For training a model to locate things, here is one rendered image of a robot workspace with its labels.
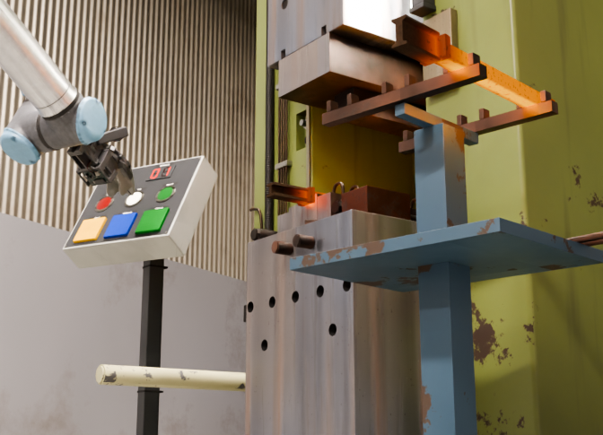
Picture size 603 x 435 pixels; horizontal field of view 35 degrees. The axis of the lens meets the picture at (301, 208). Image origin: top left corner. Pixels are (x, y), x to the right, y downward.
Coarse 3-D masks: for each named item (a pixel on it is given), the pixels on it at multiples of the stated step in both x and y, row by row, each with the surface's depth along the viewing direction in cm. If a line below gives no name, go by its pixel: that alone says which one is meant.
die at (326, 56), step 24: (312, 48) 219; (336, 48) 215; (360, 48) 219; (288, 72) 226; (312, 72) 218; (336, 72) 214; (360, 72) 218; (384, 72) 223; (408, 72) 227; (288, 96) 227; (312, 96) 227
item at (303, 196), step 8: (272, 184) 205; (280, 184) 206; (272, 192) 205; (280, 192) 206; (288, 192) 208; (296, 192) 209; (304, 192) 210; (312, 192) 209; (288, 200) 208; (296, 200) 208; (304, 200) 209; (312, 200) 209
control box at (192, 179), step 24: (144, 168) 256; (168, 168) 251; (192, 168) 246; (96, 192) 259; (144, 192) 248; (192, 192) 242; (96, 216) 250; (168, 216) 236; (192, 216) 240; (72, 240) 247; (96, 240) 242; (120, 240) 238; (144, 240) 235; (168, 240) 232; (96, 264) 247
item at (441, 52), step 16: (400, 16) 134; (400, 32) 134; (416, 32) 136; (432, 32) 138; (400, 48) 135; (416, 48) 135; (432, 48) 139; (448, 48) 139; (448, 64) 142; (464, 64) 143; (496, 80) 149; (512, 80) 153; (512, 96) 155; (528, 96) 156
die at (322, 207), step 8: (320, 200) 208; (328, 200) 205; (336, 200) 206; (296, 208) 215; (304, 208) 212; (312, 208) 210; (320, 208) 207; (328, 208) 205; (280, 216) 220; (288, 216) 217; (296, 216) 214; (304, 216) 212; (312, 216) 209; (320, 216) 207; (328, 216) 205; (280, 224) 219; (288, 224) 217; (296, 224) 214
